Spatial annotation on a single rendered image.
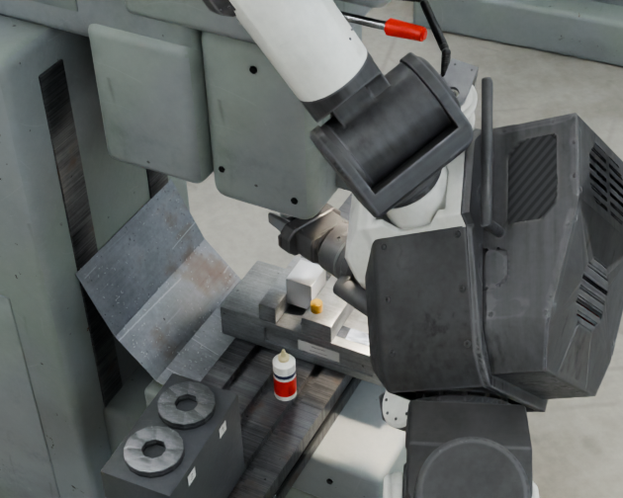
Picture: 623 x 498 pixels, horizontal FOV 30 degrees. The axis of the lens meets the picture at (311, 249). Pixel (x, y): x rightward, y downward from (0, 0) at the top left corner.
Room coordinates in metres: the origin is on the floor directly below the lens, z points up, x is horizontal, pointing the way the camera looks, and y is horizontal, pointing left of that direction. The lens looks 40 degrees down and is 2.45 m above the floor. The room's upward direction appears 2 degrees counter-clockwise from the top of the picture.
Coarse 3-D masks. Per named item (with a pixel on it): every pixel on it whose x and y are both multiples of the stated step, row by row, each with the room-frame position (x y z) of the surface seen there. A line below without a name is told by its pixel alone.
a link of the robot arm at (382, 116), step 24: (360, 72) 1.04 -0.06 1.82; (408, 72) 1.07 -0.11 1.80; (336, 96) 1.02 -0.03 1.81; (360, 96) 1.06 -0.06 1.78; (384, 96) 1.06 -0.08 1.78; (408, 96) 1.05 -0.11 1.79; (432, 96) 1.05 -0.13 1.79; (336, 120) 1.05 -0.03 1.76; (360, 120) 1.04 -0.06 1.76; (384, 120) 1.04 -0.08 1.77; (408, 120) 1.04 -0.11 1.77; (432, 120) 1.04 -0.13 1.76; (360, 144) 1.02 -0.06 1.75; (384, 144) 1.02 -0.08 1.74; (408, 144) 1.03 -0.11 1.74; (384, 168) 1.02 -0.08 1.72
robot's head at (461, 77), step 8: (456, 64) 1.26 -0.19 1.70; (464, 64) 1.26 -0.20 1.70; (448, 72) 1.25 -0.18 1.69; (456, 72) 1.25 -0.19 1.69; (464, 72) 1.25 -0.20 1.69; (472, 72) 1.25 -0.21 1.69; (448, 80) 1.24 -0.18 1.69; (456, 80) 1.24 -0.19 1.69; (464, 80) 1.24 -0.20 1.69; (472, 80) 1.24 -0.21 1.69; (456, 88) 1.23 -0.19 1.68; (464, 88) 1.23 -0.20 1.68; (472, 88) 1.25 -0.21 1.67; (456, 96) 1.23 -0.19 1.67; (464, 96) 1.22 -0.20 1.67; (472, 96) 1.23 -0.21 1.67; (464, 104) 1.22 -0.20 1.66; (472, 104) 1.23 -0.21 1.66; (464, 112) 1.22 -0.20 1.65; (472, 112) 1.22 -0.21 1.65
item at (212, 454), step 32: (192, 384) 1.26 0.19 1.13; (160, 416) 1.20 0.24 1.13; (192, 416) 1.19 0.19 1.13; (224, 416) 1.21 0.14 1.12; (128, 448) 1.13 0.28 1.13; (160, 448) 1.14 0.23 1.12; (192, 448) 1.14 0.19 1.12; (224, 448) 1.20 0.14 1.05; (128, 480) 1.08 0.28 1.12; (160, 480) 1.08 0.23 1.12; (192, 480) 1.10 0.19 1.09; (224, 480) 1.19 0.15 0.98
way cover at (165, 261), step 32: (160, 192) 1.82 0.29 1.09; (128, 224) 1.72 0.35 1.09; (160, 224) 1.78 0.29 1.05; (192, 224) 1.83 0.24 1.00; (96, 256) 1.63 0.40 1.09; (128, 256) 1.68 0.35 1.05; (160, 256) 1.73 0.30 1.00; (192, 256) 1.78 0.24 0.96; (96, 288) 1.59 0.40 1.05; (128, 288) 1.63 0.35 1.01; (160, 288) 1.68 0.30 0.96; (192, 288) 1.72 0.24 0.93; (224, 288) 1.76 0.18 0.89; (128, 320) 1.59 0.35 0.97; (160, 320) 1.62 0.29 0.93; (192, 320) 1.66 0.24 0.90; (160, 352) 1.56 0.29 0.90; (192, 352) 1.59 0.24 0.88
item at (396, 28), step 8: (344, 16) 1.38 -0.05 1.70; (352, 16) 1.38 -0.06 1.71; (360, 16) 1.38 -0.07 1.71; (360, 24) 1.37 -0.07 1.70; (368, 24) 1.37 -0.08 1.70; (376, 24) 1.36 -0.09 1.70; (384, 24) 1.36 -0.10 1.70; (392, 24) 1.35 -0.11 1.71; (400, 24) 1.35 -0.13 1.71; (408, 24) 1.34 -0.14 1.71; (392, 32) 1.34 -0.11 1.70; (400, 32) 1.34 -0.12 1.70; (408, 32) 1.33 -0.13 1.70; (416, 32) 1.33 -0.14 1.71; (424, 32) 1.33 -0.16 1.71; (416, 40) 1.33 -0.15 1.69
